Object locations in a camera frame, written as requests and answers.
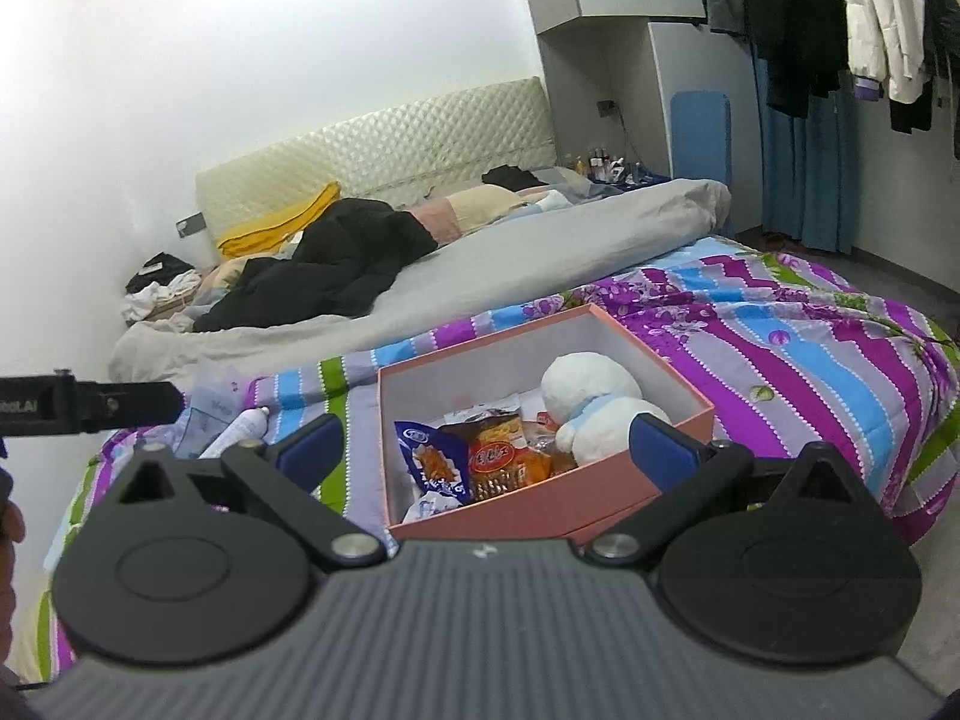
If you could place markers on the blue curtain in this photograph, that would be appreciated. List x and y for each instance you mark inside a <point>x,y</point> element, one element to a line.
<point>817,180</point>

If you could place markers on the dark hanging clothes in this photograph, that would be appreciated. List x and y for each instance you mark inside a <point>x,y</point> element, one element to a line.
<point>787,15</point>

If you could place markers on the black jacket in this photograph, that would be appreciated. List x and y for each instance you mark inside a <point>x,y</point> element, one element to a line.
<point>337,255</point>

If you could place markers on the clear plastic bag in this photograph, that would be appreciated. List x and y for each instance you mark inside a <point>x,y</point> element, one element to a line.
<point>206,401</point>

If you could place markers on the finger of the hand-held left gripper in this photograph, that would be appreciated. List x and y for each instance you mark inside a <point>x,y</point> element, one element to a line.
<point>127,405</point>

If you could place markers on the grey duvet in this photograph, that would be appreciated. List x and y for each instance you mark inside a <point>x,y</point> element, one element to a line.
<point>525,255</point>

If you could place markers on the yellow cloth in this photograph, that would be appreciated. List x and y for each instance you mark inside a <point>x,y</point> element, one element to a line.
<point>277,225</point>

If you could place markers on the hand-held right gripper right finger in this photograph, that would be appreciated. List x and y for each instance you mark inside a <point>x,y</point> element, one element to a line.
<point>664,454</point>

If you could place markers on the blue padded board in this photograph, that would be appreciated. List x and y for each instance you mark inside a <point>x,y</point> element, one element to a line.
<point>701,135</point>

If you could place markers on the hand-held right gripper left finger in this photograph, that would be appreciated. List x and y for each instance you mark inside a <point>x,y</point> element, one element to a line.
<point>307,454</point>

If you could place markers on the person's left hand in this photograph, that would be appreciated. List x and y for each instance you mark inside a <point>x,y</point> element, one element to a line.
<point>7,532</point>

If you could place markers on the floral striped bed sheet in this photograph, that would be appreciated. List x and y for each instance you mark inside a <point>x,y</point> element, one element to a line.
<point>787,390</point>

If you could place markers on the white plush toy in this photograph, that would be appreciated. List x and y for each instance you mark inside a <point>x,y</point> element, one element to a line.
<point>585,390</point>

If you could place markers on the orange red-label snack packet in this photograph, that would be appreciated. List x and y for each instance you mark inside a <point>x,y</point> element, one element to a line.
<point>495,457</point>

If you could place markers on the grey snack packet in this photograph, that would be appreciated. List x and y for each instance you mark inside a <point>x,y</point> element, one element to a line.
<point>480,414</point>

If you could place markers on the pink pillow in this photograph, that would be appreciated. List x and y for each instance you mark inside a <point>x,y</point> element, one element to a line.
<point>435,221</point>

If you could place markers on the pile of clothes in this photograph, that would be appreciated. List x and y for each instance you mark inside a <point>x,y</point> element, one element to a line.
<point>154,292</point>

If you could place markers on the white cylindrical bottle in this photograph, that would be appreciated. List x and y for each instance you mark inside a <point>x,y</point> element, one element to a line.
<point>240,431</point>

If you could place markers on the black garment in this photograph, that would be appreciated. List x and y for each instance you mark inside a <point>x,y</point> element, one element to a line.
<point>510,176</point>

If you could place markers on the pink cardboard box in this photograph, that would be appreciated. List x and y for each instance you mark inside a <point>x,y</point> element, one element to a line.
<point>525,514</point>

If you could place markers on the row of cosmetic bottles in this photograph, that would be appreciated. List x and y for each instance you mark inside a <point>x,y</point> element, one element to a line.
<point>600,165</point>

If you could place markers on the white hanging jacket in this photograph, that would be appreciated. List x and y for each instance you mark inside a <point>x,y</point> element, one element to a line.
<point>870,15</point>

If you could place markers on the cream quilted headboard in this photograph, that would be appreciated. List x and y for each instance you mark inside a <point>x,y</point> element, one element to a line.
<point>390,142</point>

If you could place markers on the cream pillow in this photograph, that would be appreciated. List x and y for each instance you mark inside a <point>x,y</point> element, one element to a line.
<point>480,206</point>

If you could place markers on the blue and white snack packet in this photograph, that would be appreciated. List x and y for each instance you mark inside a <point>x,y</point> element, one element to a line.
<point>424,457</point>

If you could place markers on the grey wall socket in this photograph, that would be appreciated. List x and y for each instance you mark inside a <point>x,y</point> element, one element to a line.
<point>190,225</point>

